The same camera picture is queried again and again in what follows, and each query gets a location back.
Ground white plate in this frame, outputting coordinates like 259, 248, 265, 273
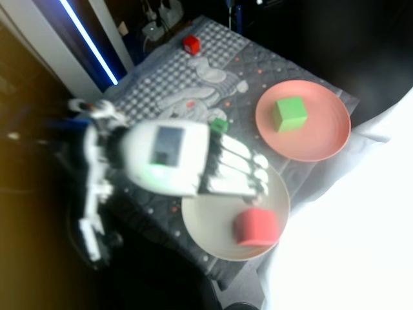
181, 163, 291, 262

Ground large green cube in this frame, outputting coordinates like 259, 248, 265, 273
272, 96, 307, 133

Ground large red cube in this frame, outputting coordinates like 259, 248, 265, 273
234, 208, 280, 248

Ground white power strip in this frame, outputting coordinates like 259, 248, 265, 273
141, 0, 185, 42

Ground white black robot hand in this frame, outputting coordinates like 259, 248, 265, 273
124, 119, 270, 205

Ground small green number cube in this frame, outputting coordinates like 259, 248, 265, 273
209, 118, 229, 134

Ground grey quilt with bear print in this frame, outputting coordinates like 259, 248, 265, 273
106, 15, 361, 291

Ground small red cube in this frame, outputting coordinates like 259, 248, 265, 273
182, 34, 201, 55

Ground pink plate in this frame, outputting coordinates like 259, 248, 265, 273
255, 80, 352, 162

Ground white cloth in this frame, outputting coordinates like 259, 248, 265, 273
257, 80, 413, 310

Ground glowing white light strip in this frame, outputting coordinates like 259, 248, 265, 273
59, 0, 119, 86

